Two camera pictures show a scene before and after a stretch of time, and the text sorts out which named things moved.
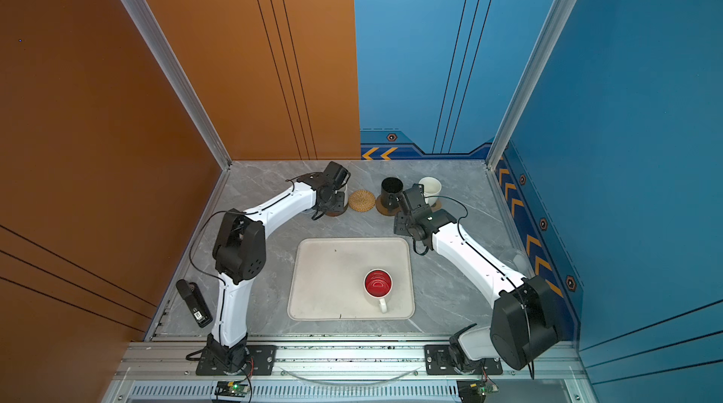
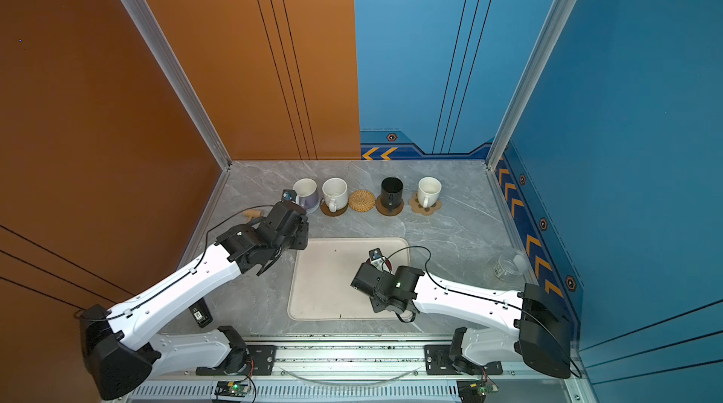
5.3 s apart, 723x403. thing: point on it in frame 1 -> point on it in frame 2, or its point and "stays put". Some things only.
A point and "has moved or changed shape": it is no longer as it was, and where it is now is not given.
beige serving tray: (329, 272) stays put
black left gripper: (341, 204) -> (303, 232)
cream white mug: (432, 186) stays put
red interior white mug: (378, 283) has moved or changed shape
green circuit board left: (231, 388) stays put
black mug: (391, 188) stays put
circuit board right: (474, 391) stays put
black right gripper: (399, 221) -> (376, 307)
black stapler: (193, 298) stays put
